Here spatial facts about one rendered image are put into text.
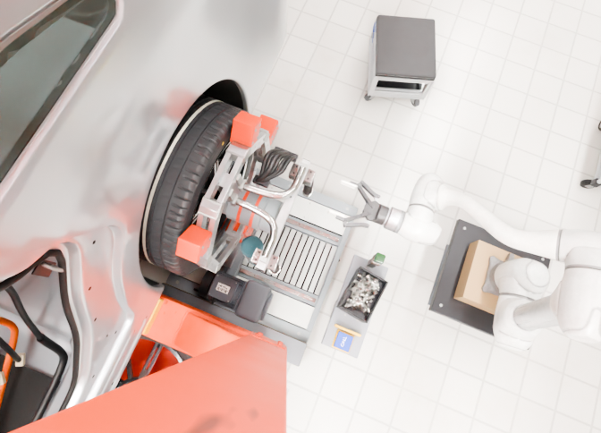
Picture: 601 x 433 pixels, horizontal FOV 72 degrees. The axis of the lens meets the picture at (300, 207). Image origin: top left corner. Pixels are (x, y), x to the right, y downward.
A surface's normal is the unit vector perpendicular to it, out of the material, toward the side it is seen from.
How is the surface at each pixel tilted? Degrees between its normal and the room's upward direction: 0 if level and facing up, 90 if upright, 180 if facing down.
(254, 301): 0
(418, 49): 0
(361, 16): 0
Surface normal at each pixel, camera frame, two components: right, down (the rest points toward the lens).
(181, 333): -0.52, -0.43
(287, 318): 0.03, -0.26
